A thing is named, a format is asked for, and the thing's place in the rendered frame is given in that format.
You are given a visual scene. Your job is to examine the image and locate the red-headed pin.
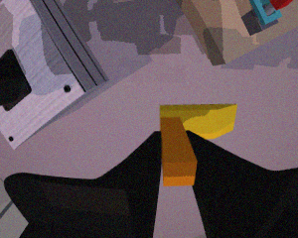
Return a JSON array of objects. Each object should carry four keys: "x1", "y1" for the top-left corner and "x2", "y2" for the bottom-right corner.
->
[{"x1": 264, "y1": 0, "x2": 292, "y2": 16}]

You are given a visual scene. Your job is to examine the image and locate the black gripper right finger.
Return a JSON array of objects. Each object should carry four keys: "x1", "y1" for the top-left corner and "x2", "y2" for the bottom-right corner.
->
[{"x1": 186, "y1": 131, "x2": 298, "y2": 238}]

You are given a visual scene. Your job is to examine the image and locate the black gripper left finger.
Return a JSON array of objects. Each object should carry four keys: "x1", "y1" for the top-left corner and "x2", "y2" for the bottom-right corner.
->
[{"x1": 3, "y1": 131, "x2": 161, "y2": 238}]

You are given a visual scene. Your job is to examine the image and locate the yellow wheel chock with orange handle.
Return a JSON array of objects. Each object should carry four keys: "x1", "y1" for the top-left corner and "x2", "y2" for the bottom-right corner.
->
[{"x1": 160, "y1": 103, "x2": 237, "y2": 186}]

